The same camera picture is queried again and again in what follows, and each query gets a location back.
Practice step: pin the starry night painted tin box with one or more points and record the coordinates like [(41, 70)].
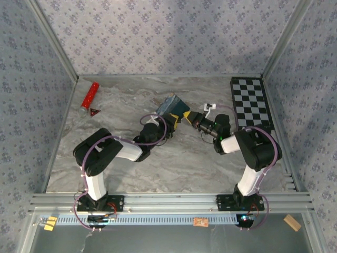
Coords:
[(172, 106)]

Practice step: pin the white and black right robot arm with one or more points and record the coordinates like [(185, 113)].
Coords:
[(258, 150)]

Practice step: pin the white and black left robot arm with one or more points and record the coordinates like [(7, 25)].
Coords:
[(97, 153)]

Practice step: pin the black and grey checkerboard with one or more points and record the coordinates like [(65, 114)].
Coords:
[(251, 105)]

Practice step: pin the small red triangle piece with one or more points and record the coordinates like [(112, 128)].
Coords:
[(94, 112)]

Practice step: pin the red glitter tube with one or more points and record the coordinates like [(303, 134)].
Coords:
[(90, 96)]

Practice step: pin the right controller board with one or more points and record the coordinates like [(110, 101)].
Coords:
[(245, 220)]

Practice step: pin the controller board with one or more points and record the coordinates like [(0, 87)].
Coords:
[(245, 220), (101, 220)]

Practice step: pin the small orange label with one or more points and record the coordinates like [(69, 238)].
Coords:
[(200, 222)]

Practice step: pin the left controller board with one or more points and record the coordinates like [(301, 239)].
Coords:
[(101, 220)]

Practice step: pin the wooden block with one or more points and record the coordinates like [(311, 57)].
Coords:
[(292, 222)]

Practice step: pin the yellow tape piece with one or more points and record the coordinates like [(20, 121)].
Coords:
[(50, 224)]

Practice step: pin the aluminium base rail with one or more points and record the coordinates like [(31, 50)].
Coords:
[(168, 203)]

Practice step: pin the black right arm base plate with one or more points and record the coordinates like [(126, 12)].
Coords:
[(223, 202)]

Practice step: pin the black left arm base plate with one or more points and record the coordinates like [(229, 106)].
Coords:
[(116, 203)]

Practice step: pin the aluminium frame post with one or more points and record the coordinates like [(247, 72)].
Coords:
[(55, 42), (287, 39)]

